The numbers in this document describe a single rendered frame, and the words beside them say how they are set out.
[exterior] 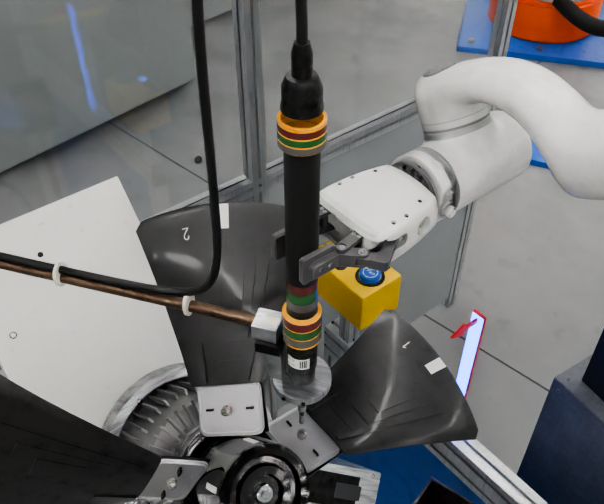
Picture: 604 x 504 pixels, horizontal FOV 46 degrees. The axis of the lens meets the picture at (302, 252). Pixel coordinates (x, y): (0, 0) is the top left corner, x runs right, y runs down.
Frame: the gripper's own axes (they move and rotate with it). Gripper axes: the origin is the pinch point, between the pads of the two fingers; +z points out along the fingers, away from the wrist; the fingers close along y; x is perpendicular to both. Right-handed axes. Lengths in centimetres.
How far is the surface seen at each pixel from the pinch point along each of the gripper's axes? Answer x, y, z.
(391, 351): -33.6, 3.4, -19.8
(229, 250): -12.6, 16.6, -1.7
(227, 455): -26.5, 0.2, 10.9
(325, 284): -49, 31, -31
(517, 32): -142, 192, -320
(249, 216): -9.8, 17.7, -5.7
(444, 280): -134, 70, -123
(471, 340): -38, 0, -34
